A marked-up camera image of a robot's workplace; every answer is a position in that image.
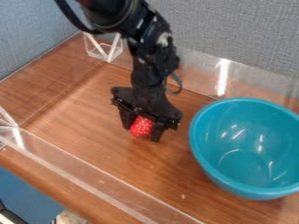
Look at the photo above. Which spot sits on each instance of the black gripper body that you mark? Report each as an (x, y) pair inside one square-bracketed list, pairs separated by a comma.
[(146, 95)]

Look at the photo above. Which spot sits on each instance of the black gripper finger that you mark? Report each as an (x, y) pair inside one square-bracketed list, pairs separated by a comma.
[(158, 130), (128, 115)]

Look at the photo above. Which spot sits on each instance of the red toy strawberry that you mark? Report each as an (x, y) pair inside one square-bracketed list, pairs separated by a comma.
[(142, 126)]

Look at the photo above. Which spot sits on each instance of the blue plastic bowl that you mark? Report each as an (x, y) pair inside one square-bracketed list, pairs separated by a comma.
[(245, 141)]

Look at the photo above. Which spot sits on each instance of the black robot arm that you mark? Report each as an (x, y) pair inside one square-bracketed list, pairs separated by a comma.
[(146, 30)]

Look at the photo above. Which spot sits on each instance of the clear acrylic back barrier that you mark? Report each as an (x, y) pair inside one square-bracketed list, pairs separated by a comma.
[(217, 77)]

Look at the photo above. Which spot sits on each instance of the clear acrylic barrier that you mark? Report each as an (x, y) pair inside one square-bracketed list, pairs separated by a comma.
[(102, 197), (217, 77)]

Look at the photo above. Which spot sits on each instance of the clear acrylic front barrier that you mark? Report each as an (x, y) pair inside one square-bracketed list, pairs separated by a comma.
[(102, 197)]

